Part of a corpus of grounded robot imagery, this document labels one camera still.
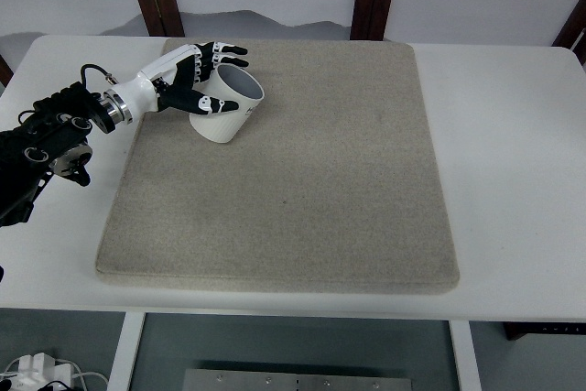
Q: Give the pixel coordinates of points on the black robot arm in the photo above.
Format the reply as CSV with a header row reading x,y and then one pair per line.
x,y
51,138

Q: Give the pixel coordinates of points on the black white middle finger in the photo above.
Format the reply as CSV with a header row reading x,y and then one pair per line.
x,y
203,72

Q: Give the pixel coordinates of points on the dark brown furniture corner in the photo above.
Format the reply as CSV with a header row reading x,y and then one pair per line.
x,y
514,330

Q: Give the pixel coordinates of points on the dark wooden frame right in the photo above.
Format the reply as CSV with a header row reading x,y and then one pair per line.
x,y
572,34

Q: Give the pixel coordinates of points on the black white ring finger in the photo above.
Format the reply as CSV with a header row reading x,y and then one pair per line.
x,y
215,60

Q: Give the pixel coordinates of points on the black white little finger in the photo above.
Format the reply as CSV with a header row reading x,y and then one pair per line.
x,y
216,47

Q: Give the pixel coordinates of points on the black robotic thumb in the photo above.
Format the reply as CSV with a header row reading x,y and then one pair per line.
x,y
194,102

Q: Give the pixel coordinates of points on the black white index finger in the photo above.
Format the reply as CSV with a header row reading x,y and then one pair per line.
x,y
188,72

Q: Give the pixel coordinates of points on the beige square foam mat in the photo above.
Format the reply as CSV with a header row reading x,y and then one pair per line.
x,y
331,185

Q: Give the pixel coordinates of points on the white ribbed cup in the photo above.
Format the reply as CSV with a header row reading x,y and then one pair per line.
x,y
228,82

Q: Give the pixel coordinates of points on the grey metal base plate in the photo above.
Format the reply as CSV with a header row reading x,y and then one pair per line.
x,y
226,380

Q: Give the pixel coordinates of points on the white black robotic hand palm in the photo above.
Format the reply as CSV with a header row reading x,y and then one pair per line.
x,y
133,98

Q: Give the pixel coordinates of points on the white power strip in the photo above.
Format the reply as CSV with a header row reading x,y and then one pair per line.
x,y
33,372

